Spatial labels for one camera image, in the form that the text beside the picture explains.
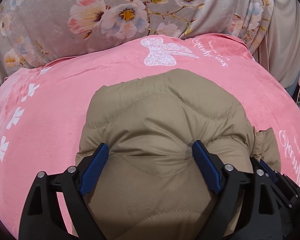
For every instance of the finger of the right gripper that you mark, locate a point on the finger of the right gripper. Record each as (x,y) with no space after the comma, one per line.
(264,168)

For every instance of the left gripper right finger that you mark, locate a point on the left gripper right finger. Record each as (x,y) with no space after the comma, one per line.
(247,205)

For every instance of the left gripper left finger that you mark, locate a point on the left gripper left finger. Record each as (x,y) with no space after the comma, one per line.
(42,218)

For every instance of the olive quilted puffer jacket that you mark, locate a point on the olive quilted puffer jacket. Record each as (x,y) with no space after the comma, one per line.
(151,187)

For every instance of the pink butterfly print blanket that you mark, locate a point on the pink butterfly print blanket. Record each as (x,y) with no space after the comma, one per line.
(42,111)

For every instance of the beige curtain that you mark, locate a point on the beige curtain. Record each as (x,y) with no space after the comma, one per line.
(279,51)

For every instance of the grey floral bedding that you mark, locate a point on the grey floral bedding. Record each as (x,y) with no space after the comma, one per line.
(36,32)

